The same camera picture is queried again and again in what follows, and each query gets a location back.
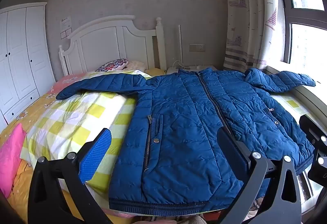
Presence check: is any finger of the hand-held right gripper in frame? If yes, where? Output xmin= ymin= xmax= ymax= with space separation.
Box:
xmin=298 ymin=114 xmax=327 ymax=149

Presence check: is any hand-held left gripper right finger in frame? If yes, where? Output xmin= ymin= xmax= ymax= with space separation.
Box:
xmin=217 ymin=127 xmax=303 ymax=224

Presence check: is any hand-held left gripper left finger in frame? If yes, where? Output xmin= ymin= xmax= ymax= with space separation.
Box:
xmin=28 ymin=127 xmax=113 ymax=224

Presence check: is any blue puffer jacket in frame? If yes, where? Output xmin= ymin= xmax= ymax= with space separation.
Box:
xmin=56 ymin=67 xmax=317 ymax=217

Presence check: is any beige windowsill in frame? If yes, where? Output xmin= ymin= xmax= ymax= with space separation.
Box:
xmin=266 ymin=64 xmax=327 ymax=127

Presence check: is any yellow checked bed sheet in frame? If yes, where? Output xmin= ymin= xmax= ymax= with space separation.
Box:
xmin=20 ymin=70 xmax=316 ymax=195

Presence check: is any orange flowered bed sheet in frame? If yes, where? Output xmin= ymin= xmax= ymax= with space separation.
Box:
xmin=0 ymin=72 xmax=87 ymax=224

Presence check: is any window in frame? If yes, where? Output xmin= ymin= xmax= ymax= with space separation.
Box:
xmin=274 ymin=0 xmax=327 ymax=71

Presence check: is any bright pink pillow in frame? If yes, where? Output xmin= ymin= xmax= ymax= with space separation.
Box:
xmin=0 ymin=123 xmax=27 ymax=199

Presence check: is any patterned round pillow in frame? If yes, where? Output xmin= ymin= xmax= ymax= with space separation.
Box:
xmin=96 ymin=59 xmax=129 ymax=72

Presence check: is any white nightstand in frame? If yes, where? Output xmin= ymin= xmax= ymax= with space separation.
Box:
xmin=167 ymin=64 xmax=217 ymax=74

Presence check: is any pale pink pillow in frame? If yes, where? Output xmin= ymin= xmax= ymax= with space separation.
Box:
xmin=126 ymin=61 xmax=147 ymax=71

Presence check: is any yellow cushion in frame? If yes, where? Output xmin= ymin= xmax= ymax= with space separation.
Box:
xmin=145 ymin=68 xmax=168 ymax=77

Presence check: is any white bed headboard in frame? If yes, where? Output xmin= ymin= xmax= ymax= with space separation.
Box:
xmin=58 ymin=15 xmax=168 ymax=79

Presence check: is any white pole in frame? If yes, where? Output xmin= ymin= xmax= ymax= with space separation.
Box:
xmin=177 ymin=24 xmax=184 ymax=69

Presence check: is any patterned curtain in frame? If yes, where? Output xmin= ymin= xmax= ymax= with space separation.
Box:
xmin=223 ymin=0 xmax=279 ymax=71

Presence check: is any white wardrobe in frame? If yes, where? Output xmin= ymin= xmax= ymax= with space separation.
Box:
xmin=0 ymin=2 xmax=56 ymax=125

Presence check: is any white power cable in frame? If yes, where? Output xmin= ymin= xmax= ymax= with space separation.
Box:
xmin=172 ymin=60 xmax=202 ymax=70

